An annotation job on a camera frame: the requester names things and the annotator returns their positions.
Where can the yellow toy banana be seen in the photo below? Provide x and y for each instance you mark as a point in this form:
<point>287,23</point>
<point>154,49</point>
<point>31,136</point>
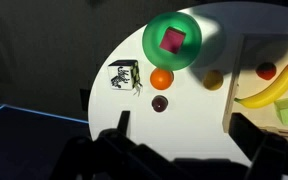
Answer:
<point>270,93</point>

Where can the black white patterned soft cube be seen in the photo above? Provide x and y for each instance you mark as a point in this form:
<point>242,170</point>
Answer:
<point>121,76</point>

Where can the pink cube block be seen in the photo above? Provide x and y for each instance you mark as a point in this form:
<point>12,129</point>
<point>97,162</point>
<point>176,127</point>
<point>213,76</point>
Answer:
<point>172,40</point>

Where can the dark red toy plum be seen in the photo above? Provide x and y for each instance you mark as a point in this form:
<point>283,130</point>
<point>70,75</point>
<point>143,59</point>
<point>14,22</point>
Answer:
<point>159,103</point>

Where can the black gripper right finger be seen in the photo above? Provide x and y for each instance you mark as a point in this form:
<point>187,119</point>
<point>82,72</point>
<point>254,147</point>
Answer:
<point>247,133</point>

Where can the red toy strawberry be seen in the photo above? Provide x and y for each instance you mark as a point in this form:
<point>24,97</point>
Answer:
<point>266,71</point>

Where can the green translucent plastic bowl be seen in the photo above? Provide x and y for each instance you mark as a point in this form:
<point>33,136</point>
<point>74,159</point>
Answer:
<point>157,50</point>

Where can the light wooden tray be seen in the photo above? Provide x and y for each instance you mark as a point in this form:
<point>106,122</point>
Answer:
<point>232,83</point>

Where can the orange toy fruit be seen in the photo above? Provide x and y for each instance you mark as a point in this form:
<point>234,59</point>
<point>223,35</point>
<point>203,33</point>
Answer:
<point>161,79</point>

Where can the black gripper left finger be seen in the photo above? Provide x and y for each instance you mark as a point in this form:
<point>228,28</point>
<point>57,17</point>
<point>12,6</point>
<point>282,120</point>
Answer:
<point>124,121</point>

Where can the yellow-orange round toy fruit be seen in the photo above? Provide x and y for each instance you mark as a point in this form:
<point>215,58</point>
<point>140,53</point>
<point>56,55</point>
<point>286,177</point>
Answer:
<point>212,80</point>

